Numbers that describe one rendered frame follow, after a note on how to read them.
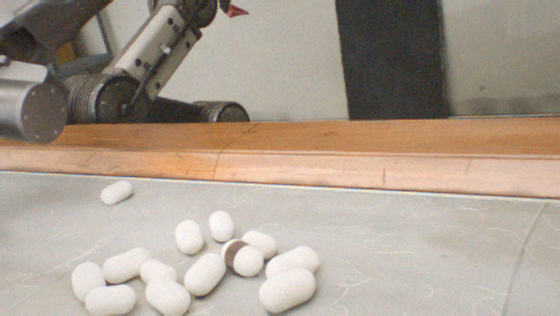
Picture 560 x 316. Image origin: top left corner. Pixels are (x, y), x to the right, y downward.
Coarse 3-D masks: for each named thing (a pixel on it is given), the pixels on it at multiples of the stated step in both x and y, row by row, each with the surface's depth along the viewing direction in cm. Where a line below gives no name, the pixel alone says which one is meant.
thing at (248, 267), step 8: (232, 240) 40; (224, 248) 40; (248, 248) 39; (256, 248) 39; (240, 256) 39; (248, 256) 38; (256, 256) 39; (240, 264) 38; (248, 264) 38; (256, 264) 38; (240, 272) 39; (248, 272) 38; (256, 272) 39
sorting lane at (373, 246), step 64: (0, 192) 67; (64, 192) 63; (192, 192) 56; (256, 192) 53; (320, 192) 50; (384, 192) 47; (0, 256) 50; (64, 256) 48; (192, 256) 44; (320, 256) 40; (384, 256) 39; (448, 256) 37; (512, 256) 36
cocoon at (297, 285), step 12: (276, 276) 35; (288, 276) 35; (300, 276) 35; (312, 276) 35; (264, 288) 34; (276, 288) 34; (288, 288) 34; (300, 288) 34; (312, 288) 35; (264, 300) 34; (276, 300) 34; (288, 300) 34; (300, 300) 35; (276, 312) 35
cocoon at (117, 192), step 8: (112, 184) 57; (120, 184) 57; (128, 184) 57; (104, 192) 56; (112, 192) 56; (120, 192) 56; (128, 192) 57; (104, 200) 56; (112, 200) 56; (120, 200) 56
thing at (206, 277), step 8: (208, 256) 39; (216, 256) 39; (200, 264) 38; (208, 264) 38; (216, 264) 39; (224, 264) 39; (192, 272) 38; (200, 272) 38; (208, 272) 38; (216, 272) 38; (224, 272) 39; (192, 280) 37; (200, 280) 37; (208, 280) 38; (216, 280) 38; (192, 288) 37; (200, 288) 37; (208, 288) 38
